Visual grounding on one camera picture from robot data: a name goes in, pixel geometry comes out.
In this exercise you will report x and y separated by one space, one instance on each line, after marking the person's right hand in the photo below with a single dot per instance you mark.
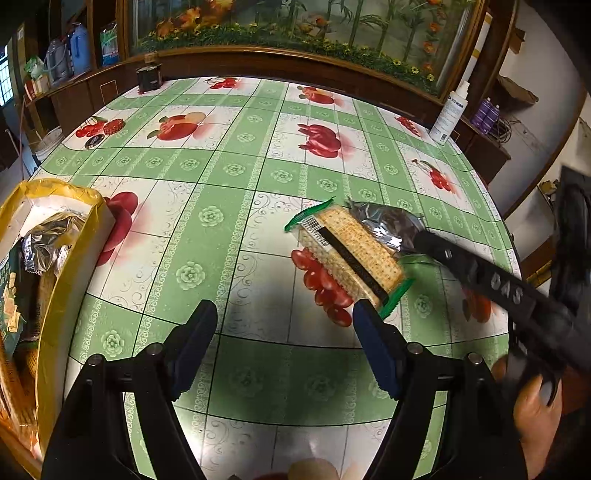
533 415

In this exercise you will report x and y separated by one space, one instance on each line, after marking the glass-fronted artificial flower display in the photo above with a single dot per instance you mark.
277 18

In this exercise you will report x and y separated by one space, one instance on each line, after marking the silver foil snack packet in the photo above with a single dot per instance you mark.
46 242
383 224

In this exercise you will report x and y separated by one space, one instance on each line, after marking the barred window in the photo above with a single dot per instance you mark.
4 76

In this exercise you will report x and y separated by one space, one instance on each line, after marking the white spray bottle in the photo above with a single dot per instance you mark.
450 113

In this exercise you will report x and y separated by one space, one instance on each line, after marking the red small box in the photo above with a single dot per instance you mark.
29 90

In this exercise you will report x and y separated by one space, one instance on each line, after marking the brown wooden shelf piece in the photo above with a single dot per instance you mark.
517 87

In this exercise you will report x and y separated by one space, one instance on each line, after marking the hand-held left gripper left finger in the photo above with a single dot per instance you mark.
194 350

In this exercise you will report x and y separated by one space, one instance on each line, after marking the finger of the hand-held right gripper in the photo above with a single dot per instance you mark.
443 254

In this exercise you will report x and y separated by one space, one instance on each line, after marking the blue thermos flask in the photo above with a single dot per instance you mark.
79 48

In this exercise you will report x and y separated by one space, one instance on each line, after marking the red bottle cap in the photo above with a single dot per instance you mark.
113 125

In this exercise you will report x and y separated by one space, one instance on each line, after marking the green snack packet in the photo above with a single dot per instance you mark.
11 295

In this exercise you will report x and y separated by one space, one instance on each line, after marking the brown wooden cabinet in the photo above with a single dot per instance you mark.
277 64

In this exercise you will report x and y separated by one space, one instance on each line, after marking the dark ink bottle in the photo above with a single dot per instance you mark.
148 76

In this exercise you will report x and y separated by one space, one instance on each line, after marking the white plastic bucket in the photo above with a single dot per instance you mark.
48 141

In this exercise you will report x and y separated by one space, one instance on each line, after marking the yellow-rimmed white tray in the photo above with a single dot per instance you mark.
78 277

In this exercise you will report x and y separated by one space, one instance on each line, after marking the grey thermos flask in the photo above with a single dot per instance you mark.
57 62

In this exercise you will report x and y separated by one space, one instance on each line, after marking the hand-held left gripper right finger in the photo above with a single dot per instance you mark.
376 350

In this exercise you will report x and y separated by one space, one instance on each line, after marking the yellow and white box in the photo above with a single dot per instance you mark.
42 85

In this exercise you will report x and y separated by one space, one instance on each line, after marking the green and white bag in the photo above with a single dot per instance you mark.
33 67

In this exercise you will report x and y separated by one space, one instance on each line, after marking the purple bottle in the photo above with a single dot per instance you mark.
481 113
494 119

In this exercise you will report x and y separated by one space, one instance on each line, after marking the dark bottle cap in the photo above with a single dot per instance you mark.
94 141

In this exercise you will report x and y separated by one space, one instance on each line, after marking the white rolled paper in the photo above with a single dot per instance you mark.
478 46

